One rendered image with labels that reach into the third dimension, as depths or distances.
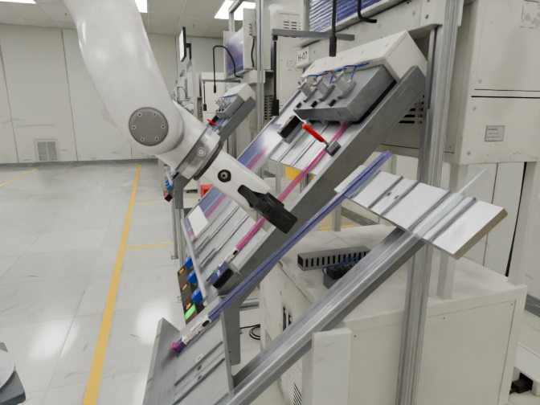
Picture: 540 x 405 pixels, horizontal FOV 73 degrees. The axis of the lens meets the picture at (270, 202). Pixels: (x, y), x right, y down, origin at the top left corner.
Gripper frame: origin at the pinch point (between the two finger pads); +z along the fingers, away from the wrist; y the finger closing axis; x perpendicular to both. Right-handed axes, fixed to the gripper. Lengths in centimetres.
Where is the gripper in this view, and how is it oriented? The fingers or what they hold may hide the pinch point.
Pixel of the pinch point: (280, 214)
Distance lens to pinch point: 62.2
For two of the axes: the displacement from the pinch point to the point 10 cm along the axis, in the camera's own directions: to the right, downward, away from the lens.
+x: -6.1, 7.9, 0.7
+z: 7.7, 5.7, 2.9
